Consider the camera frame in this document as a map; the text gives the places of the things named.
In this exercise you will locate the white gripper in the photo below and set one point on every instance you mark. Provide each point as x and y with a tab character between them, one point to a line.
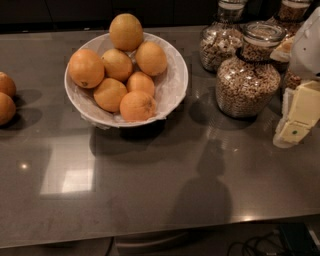
306	53

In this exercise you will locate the large orange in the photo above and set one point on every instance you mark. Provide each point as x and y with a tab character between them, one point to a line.
86	68

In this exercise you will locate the white bowl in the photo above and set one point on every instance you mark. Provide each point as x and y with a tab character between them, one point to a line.
173	93

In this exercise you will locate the centre small orange in bowl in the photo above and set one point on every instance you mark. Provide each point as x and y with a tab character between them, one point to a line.
142	82

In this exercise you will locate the front right orange in bowl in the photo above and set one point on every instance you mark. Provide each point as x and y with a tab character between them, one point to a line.
137	106

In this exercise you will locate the top orange in bowl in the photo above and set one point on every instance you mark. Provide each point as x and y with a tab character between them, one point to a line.
126	32

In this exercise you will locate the middle orange in bowl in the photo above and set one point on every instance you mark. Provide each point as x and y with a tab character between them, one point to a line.
118	64

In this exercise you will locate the front left orange in bowl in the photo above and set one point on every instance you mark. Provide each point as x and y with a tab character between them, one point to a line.
109	93

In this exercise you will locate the front glass cereal jar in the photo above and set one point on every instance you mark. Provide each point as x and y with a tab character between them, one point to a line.
246	82

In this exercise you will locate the back left glass jar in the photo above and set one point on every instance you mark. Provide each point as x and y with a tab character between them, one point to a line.
221	39

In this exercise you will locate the upper orange on table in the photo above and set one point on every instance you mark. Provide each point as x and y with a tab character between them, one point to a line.
7	85

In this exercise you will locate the orange on table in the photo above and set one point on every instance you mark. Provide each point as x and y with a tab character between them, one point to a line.
7	108
7	85

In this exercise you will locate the lower orange on table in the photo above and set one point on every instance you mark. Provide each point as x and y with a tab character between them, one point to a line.
7	108

